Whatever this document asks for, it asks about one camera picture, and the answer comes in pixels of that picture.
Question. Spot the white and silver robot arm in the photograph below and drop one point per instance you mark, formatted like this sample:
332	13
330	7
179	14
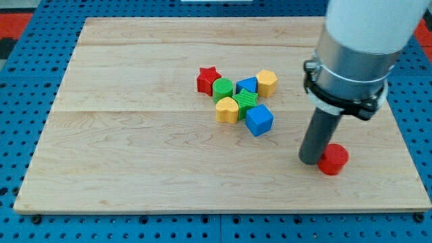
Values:
357	49

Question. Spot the green star block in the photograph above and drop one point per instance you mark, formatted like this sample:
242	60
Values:
246	100

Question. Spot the wooden board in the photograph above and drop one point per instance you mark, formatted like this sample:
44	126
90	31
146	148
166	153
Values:
129	134

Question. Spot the green cylinder block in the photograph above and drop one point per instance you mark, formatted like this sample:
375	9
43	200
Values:
222	88

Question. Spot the yellow hexagon block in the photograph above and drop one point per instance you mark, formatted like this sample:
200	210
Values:
267	81

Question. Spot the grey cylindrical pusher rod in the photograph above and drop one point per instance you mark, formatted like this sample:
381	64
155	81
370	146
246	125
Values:
320	130

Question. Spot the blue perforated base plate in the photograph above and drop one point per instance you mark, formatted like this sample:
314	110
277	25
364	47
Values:
30	79

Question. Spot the blue triangle block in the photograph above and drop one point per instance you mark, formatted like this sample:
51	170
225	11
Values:
249	84

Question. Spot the blue cube block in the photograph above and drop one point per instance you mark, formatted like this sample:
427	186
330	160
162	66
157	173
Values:
259	120

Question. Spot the red cylinder block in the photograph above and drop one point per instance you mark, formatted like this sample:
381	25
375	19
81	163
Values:
333	159

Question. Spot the yellow heart block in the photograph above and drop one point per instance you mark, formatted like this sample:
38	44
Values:
227	110

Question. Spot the red star block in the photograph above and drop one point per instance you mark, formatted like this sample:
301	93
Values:
206	78

